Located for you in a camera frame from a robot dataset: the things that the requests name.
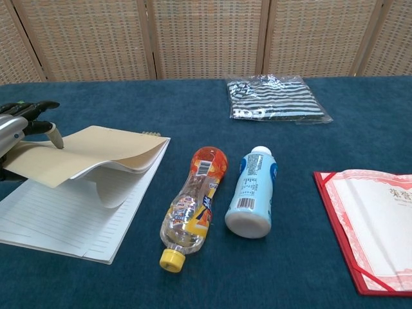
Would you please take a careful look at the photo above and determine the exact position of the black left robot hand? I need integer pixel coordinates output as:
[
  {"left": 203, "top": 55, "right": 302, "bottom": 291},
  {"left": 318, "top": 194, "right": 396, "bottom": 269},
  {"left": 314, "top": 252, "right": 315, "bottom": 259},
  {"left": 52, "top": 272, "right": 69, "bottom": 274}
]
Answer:
[{"left": 0, "top": 100, "right": 64, "bottom": 183}]

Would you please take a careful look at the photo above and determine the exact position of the spiral bound lined notepad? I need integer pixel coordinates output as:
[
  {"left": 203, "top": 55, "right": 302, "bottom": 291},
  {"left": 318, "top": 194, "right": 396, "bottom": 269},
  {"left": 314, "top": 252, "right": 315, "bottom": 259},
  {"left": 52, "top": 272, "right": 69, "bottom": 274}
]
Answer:
[{"left": 0, "top": 125, "right": 172, "bottom": 266}]

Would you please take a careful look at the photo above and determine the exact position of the teal tablecloth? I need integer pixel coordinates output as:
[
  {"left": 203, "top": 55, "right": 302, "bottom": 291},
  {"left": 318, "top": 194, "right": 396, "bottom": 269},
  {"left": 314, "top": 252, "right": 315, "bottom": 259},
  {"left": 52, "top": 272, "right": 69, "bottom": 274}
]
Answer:
[{"left": 0, "top": 75, "right": 412, "bottom": 309}]

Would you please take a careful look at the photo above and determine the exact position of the clear bottle with yellow cap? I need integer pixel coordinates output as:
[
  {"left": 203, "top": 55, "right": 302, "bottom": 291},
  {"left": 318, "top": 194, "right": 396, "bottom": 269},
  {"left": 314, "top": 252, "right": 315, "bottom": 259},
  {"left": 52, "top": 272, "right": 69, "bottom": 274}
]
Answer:
[{"left": 159, "top": 146, "right": 229, "bottom": 273}]

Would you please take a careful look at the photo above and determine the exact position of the woven folding screen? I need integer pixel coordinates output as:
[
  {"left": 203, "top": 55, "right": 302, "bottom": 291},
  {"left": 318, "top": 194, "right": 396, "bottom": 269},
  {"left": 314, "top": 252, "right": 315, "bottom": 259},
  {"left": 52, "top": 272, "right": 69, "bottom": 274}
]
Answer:
[{"left": 0, "top": 0, "right": 412, "bottom": 86}]

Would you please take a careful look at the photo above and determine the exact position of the light blue milk bottle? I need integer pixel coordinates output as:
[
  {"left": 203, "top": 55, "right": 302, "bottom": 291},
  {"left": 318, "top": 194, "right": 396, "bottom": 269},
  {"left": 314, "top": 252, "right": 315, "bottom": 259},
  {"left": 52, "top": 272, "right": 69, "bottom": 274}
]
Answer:
[{"left": 224, "top": 145, "right": 279, "bottom": 239}]

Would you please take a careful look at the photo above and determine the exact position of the striped cloth in plastic bag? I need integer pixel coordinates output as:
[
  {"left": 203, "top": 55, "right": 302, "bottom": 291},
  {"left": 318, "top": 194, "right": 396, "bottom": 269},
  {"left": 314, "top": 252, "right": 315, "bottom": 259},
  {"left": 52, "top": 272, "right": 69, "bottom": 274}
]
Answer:
[{"left": 226, "top": 73, "right": 333, "bottom": 126}]

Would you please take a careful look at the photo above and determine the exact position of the red certificate folder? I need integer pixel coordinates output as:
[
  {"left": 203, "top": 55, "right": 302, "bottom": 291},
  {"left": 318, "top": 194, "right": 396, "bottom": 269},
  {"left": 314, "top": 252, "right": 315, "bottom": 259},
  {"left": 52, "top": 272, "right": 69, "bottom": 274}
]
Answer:
[{"left": 313, "top": 169, "right": 412, "bottom": 296}]

